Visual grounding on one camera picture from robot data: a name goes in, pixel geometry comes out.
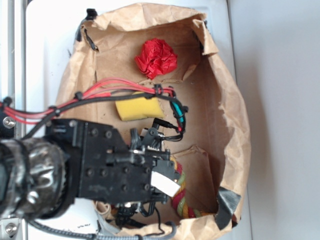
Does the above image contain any yellow sponge piece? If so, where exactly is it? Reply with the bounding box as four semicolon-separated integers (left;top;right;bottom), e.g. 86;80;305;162
115;97;165;121

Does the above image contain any brown paper bag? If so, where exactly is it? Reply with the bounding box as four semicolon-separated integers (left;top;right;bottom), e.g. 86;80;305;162
57;3;251;240

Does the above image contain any aluminium frame rail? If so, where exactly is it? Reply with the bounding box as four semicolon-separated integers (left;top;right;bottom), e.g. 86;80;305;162
0;0;29;240

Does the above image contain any crumpled red paper ball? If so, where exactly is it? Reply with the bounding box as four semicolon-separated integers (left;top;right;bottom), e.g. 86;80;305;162
134;38;178;80

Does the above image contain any black metal bracket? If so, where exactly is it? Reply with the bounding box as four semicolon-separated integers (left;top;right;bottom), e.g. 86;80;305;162
0;97;16;139

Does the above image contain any red and black cable bundle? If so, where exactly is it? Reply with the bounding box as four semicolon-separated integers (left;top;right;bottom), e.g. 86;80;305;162
0;77;190;142

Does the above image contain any silver corner bracket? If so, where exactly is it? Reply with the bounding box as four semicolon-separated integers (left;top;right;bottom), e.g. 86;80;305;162
0;217;23;240

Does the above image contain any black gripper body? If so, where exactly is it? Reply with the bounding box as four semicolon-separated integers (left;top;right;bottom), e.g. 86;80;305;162
44;118;181;227

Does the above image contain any multicolored twisted rope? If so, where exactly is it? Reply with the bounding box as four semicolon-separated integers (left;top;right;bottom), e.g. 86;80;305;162
109;159;208;221

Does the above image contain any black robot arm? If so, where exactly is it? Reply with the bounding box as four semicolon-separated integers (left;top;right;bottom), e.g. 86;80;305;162
0;118;179;225

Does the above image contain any grey braided cable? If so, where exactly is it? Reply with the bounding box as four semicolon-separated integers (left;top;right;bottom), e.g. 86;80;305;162
29;219;177;240

